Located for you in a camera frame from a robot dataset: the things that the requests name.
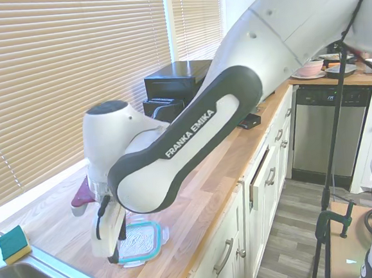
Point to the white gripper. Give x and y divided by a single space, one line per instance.
105 235

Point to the clear container with teal lid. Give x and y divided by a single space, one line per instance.
142 242

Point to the clear glass food container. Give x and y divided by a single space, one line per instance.
137 217

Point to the white base cabinet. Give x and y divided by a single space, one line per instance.
213 240

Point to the yellow and green sponge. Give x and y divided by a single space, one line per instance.
12 244

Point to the round metal cabinet knob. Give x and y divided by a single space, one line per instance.
241 253
284 143

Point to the black box-shaped appliance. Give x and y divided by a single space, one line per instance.
161 110

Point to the white pull-out drawer front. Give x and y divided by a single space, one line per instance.
261 175

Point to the black toaster oven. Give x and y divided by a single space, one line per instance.
175 78

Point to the wide tan window blind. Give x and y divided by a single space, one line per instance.
71 74

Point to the small black box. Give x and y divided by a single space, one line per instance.
250 121

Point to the dark green clamp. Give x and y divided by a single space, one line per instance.
344 226

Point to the stainless steel dishwasher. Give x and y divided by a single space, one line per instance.
318 135

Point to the plywood base board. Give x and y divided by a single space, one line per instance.
350 255

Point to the narrow tan window blind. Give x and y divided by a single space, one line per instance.
196 22

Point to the white plate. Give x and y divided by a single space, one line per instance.
306 77

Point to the pink ceramic bowl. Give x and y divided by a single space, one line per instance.
311 68

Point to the grey baking tray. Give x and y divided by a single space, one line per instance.
337 72

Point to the black camera tripod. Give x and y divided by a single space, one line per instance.
332 153

